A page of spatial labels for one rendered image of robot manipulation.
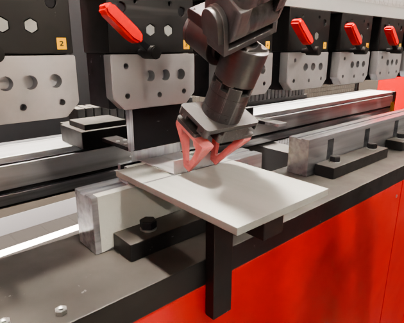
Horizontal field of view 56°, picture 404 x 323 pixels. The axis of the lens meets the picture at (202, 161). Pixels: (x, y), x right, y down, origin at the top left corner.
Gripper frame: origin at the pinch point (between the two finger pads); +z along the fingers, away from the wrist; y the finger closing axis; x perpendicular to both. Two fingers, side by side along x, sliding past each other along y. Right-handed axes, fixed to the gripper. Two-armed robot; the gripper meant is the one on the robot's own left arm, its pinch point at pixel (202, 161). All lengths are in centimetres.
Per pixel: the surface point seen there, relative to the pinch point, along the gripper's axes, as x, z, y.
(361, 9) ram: -18, -20, -58
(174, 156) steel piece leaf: -7.2, 5.1, -1.0
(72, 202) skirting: -150, 182, -58
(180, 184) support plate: 3.4, -0.2, 6.6
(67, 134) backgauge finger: -31.8, 17.2, 7.1
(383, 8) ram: -19, -20, -69
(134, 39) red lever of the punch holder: -10.6, -14.9, 9.4
